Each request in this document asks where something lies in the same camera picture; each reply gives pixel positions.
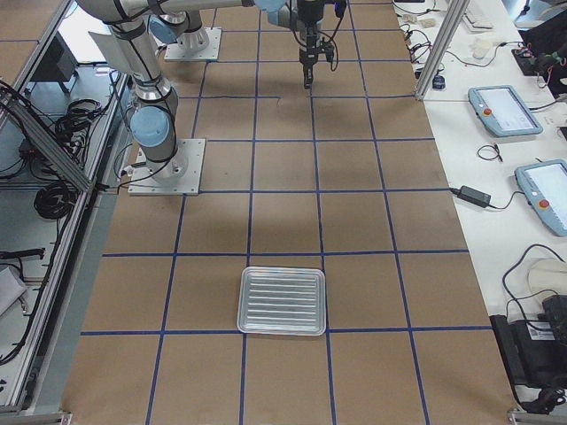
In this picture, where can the upper blue teach pendant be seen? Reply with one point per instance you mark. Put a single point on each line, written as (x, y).
(503, 112)

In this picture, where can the aluminium frame post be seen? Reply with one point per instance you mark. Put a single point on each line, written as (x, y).
(455, 11)

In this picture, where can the blue teach pendant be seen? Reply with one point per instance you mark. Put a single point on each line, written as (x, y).
(544, 185)
(503, 112)

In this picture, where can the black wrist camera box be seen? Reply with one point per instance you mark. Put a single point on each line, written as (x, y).
(339, 7)

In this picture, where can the lower blue teach pendant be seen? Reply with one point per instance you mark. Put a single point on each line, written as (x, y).
(544, 185)

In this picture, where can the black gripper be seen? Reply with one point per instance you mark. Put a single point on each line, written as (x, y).
(309, 32)

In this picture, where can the black power adapter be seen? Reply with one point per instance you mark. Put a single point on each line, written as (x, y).
(472, 196)

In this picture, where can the silver ribbed metal tray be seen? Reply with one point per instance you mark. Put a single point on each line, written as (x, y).
(287, 301)

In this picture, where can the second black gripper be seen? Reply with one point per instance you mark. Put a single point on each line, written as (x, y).
(308, 57)

